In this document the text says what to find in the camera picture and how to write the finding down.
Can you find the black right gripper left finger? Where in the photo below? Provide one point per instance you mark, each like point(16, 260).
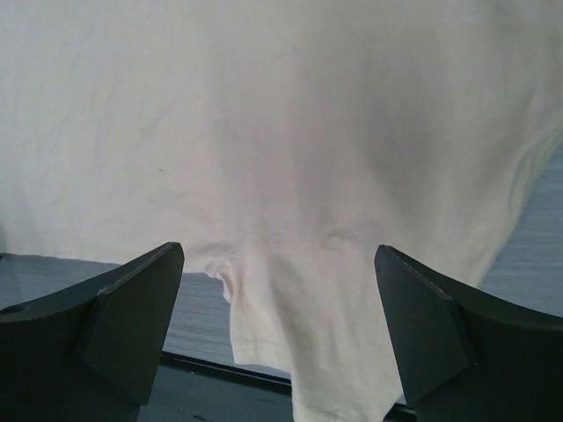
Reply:
point(90, 352)

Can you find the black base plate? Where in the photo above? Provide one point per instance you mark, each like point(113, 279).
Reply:
point(201, 382)

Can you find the beige t-shirt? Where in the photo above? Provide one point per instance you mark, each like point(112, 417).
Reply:
point(281, 142)

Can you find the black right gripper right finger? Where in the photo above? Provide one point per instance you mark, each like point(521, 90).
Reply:
point(463, 354)

